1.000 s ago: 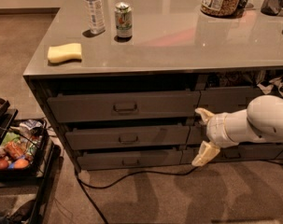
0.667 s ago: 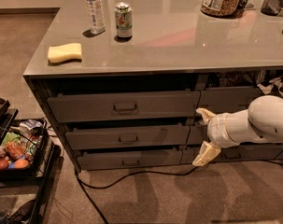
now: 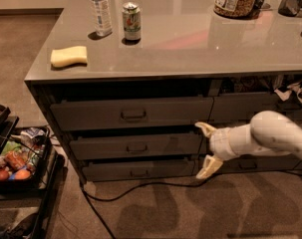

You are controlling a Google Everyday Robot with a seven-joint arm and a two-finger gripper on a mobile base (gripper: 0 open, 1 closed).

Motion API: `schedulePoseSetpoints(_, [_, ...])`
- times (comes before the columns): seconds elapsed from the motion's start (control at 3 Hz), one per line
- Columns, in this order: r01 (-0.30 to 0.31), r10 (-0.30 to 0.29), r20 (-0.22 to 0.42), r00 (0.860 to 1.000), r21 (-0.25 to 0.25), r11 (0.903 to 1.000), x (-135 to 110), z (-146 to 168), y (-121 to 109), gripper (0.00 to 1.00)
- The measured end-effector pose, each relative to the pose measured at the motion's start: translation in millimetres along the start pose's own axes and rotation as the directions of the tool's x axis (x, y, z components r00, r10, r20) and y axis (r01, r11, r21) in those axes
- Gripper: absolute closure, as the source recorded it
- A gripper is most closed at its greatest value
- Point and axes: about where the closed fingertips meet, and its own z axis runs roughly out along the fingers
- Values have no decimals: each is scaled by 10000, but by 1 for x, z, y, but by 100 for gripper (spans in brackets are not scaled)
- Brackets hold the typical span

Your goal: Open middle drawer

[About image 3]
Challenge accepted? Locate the grey drawer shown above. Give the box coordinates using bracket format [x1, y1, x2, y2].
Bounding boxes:
[51, 97, 213, 130]
[70, 133, 205, 160]
[217, 154, 302, 173]
[209, 92, 279, 123]
[83, 158, 198, 181]

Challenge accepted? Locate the yellow sponge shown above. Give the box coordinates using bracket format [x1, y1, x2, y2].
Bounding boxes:
[51, 46, 88, 68]

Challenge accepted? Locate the snack bag in bin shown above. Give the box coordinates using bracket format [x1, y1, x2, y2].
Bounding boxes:
[20, 127, 46, 147]

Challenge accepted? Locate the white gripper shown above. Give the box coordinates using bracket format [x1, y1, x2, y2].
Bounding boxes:
[195, 121, 237, 179]

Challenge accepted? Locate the grey drawer cabinet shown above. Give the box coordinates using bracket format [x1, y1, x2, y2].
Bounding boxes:
[26, 0, 302, 182]

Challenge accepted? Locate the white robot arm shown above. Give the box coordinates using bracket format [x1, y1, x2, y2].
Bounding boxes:
[195, 111, 302, 179]

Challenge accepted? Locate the black floor cable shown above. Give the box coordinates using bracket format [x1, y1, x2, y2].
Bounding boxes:
[79, 170, 302, 239]

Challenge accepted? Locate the green white soda can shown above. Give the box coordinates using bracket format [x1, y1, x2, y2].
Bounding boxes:
[122, 2, 142, 41]

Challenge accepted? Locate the crumpled chip bag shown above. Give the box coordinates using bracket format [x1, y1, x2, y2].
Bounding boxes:
[274, 81, 302, 104]

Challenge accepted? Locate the red apple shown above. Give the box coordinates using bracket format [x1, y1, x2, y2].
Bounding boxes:
[0, 170, 10, 181]

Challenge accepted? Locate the clear plastic water bottle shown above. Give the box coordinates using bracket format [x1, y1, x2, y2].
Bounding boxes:
[89, 0, 112, 37]

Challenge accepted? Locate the orange fruit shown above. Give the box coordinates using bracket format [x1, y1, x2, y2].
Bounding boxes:
[15, 169, 31, 180]

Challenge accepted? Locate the black cart with bins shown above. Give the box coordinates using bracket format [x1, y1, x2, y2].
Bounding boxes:
[0, 105, 64, 239]

